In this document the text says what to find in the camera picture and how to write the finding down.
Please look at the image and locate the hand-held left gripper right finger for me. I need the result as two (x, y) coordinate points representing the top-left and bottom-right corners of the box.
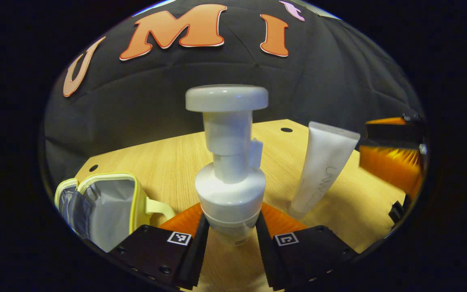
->
(255, 202), (358, 291)

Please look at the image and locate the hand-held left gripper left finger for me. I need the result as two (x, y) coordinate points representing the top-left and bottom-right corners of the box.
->
(108, 203), (210, 290)

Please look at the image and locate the white squeeze tube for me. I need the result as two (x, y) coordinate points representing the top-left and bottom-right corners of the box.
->
(288, 121), (361, 219)

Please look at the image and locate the white pump bottle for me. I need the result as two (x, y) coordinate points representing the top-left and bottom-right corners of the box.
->
(185, 84), (269, 247)

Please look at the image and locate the pale yellow suitcase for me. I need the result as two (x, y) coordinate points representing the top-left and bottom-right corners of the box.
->
(54, 172), (176, 253)

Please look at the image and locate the black backdrop cloth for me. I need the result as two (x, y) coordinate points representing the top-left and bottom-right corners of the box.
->
(43, 0), (426, 187)

